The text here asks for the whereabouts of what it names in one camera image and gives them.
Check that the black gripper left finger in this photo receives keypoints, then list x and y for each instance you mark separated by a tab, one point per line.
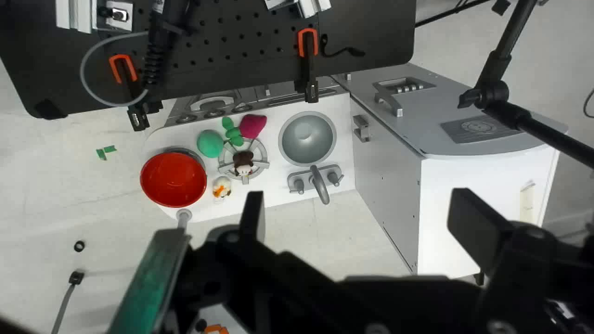
253	215

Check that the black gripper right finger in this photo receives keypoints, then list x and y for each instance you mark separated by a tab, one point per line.
476	225

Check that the red bowl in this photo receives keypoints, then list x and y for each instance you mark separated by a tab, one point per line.
173	178

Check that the white toy kitchen counter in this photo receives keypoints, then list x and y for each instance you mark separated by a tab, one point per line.
272	187

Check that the small orange white toy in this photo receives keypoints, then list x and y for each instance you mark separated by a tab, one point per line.
222	187

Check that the white table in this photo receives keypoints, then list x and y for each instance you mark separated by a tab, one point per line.
470	178

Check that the small brown toy figure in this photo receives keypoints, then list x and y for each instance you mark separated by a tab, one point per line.
244	160

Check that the beige tape strip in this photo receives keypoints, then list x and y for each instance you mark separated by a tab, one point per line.
528	200

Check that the grey upright stick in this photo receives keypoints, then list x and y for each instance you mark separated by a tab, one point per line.
184	217

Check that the grey toy faucet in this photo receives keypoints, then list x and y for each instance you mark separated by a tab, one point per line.
318	178

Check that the grey toy sink basin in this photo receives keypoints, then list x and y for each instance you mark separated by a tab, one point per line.
307	139

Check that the dark rectangular cabinet sticker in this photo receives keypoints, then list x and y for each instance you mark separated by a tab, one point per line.
480	128

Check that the green flat strip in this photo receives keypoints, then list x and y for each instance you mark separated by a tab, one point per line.
149	280

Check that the green tape piece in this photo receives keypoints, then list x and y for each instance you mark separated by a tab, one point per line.
106	150

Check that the black pegboard panel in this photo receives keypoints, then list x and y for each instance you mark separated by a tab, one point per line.
248	37

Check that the orange clamp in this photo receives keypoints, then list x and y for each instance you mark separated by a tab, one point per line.
123	67
307	43

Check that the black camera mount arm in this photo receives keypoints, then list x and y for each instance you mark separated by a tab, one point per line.
494	93

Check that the aluminium extrusion bracket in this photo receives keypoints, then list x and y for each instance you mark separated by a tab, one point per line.
75	11

